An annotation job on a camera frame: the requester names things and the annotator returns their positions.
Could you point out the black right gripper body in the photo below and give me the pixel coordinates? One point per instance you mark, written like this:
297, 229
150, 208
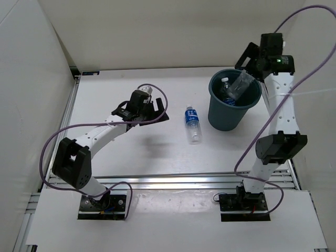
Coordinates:
255, 64

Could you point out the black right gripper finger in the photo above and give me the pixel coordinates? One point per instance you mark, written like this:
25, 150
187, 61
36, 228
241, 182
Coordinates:
259, 73
248, 59

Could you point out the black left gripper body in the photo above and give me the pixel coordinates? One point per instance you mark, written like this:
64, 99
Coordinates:
140, 113

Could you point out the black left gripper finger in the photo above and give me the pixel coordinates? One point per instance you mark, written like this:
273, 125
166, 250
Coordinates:
132, 124
152, 116

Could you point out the clear unlabelled plastic bottle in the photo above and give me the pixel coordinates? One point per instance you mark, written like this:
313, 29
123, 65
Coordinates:
240, 85

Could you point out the clear bottle blue label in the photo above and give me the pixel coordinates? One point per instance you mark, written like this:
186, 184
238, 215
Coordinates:
192, 125
224, 92

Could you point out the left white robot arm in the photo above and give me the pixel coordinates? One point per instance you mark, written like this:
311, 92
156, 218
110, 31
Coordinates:
73, 158

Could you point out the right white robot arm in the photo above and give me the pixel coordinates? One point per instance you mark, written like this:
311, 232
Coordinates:
284, 140

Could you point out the dark teal plastic bin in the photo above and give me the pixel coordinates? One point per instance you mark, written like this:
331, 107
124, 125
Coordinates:
224, 116

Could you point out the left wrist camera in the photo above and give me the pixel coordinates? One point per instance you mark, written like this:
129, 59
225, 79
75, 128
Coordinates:
140, 98

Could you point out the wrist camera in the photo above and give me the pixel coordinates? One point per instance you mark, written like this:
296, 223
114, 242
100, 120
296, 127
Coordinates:
271, 43
140, 98

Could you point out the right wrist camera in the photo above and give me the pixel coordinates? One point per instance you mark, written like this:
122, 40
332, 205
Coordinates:
271, 43

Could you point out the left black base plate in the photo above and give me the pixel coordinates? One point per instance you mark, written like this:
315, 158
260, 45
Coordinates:
109, 207

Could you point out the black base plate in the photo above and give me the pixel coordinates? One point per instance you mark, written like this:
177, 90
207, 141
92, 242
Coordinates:
242, 206
109, 207

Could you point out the aluminium table frame rail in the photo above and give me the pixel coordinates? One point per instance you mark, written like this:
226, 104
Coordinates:
171, 183

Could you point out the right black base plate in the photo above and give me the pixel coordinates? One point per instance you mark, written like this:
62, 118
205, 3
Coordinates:
242, 206

